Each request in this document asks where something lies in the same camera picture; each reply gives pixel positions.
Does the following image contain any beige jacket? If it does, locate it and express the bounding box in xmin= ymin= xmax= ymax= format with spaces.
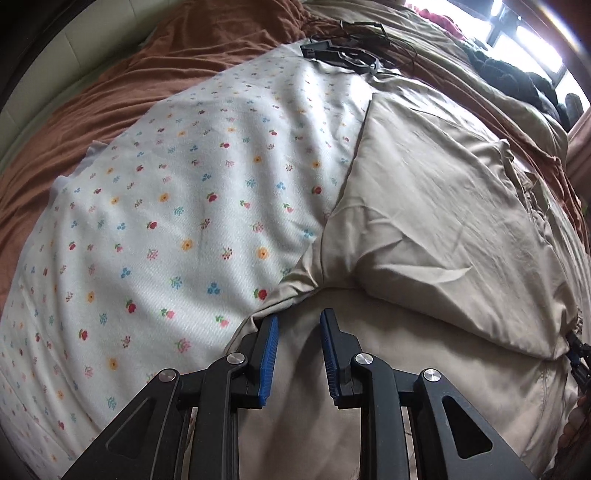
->
xmin=240 ymin=92 xmax=590 ymax=479

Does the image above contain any black clothing pile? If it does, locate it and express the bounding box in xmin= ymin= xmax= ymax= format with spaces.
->
xmin=464 ymin=46 xmax=584 ymax=132

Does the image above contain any person hand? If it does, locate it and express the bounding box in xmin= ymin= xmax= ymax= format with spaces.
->
xmin=557 ymin=393 xmax=590 ymax=477

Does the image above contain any white floral bed sheet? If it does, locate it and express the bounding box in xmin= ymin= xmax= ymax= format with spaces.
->
xmin=1 ymin=45 xmax=373 ymax=479

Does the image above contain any beige duvet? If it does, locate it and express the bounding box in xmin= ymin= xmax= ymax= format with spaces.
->
xmin=304 ymin=1 xmax=590 ymax=251

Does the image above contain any pink red garment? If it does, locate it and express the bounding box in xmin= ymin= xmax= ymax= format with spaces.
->
xmin=407 ymin=4 xmax=466 ymax=40

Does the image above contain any rust brown blanket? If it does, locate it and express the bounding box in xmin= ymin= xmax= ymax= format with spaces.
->
xmin=1 ymin=1 xmax=312 ymax=296

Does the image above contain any cream padded headboard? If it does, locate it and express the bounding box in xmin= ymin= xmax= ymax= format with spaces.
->
xmin=1 ymin=1 xmax=179 ymax=170

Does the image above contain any window frame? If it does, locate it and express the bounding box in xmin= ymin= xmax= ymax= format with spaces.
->
xmin=486 ymin=1 xmax=578 ymax=86

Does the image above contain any black device with cables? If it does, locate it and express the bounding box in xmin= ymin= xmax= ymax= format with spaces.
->
xmin=301 ymin=20 xmax=418 ymax=76

